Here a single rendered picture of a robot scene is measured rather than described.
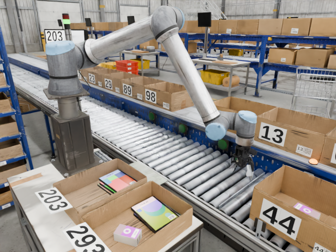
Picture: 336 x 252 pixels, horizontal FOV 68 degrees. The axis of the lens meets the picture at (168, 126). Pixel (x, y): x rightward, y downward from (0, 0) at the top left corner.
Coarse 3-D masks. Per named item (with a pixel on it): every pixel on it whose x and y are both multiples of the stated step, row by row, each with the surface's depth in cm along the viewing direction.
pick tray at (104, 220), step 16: (128, 192) 117; (144, 192) 125; (160, 192) 123; (96, 208) 106; (112, 208) 113; (128, 208) 120; (176, 208) 116; (192, 208) 108; (96, 224) 109; (112, 224) 110; (128, 224) 110; (176, 224) 102; (112, 240) 102; (144, 240) 91; (160, 240) 97
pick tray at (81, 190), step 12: (96, 168) 139; (108, 168) 145; (120, 168) 148; (132, 168) 138; (60, 180) 126; (72, 180) 131; (84, 180) 136; (96, 180) 141; (144, 180) 128; (60, 192) 127; (72, 192) 131; (84, 192) 131; (96, 192) 131; (120, 192) 119; (72, 204) 122; (84, 204) 122; (96, 204) 110; (72, 216) 111
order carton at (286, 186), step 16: (272, 176) 120; (288, 176) 126; (304, 176) 120; (256, 192) 109; (272, 192) 126; (288, 192) 128; (304, 192) 122; (320, 192) 116; (256, 208) 111; (288, 208) 98; (320, 208) 118; (304, 224) 95; (320, 224) 90; (288, 240) 102; (304, 240) 97; (320, 240) 92
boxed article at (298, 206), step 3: (297, 204) 116; (300, 204) 116; (297, 207) 114; (300, 207) 114; (303, 207) 114; (306, 207) 114; (303, 210) 112; (306, 210) 112; (309, 210) 112; (312, 210) 112; (309, 213) 111; (312, 213) 111; (315, 213) 111; (318, 213) 111; (315, 216) 109; (318, 216) 110; (318, 219) 111
